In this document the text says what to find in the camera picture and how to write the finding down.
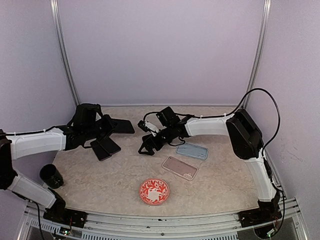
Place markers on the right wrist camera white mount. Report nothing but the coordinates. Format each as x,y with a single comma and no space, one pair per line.
146,126

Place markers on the dark green cup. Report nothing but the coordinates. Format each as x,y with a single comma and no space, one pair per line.
50,175

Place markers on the black phone of stack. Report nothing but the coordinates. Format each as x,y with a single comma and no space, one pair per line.
108,146
99,151

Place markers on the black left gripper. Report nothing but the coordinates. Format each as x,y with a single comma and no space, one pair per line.
109,124

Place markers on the left aluminium frame post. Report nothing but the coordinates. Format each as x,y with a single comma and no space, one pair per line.
54,4

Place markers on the front aluminium rail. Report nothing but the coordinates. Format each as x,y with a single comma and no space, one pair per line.
218,226

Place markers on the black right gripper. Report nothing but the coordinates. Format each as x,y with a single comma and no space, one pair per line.
148,141

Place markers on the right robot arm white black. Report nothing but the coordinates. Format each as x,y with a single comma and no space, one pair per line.
247,143

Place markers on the right aluminium frame post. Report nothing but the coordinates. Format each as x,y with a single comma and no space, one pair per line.
260,44

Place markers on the red white patterned bowl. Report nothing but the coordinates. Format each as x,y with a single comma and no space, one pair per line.
154,191

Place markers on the light blue phone case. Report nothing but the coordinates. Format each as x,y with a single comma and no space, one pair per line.
192,151

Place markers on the aluminium frame post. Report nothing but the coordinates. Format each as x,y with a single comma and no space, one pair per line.
260,44
54,4

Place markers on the black phone case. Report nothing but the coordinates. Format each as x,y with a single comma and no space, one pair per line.
122,126

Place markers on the black phone middle of stack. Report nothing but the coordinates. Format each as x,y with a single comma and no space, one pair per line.
108,146

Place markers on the black phone bottom of stack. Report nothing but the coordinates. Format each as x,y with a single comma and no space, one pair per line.
99,151

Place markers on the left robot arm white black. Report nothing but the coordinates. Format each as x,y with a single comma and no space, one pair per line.
87,124

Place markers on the clear pink phone case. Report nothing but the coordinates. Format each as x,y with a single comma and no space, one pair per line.
180,168

